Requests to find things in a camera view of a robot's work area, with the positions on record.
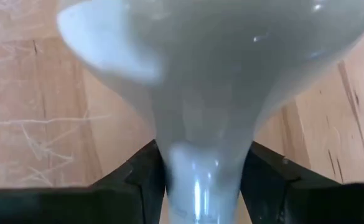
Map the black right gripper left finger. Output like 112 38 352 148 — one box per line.
88 139 167 224

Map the white globe lightbulb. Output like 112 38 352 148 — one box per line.
55 0 364 224

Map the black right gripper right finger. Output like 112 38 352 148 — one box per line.
240 141 344 224

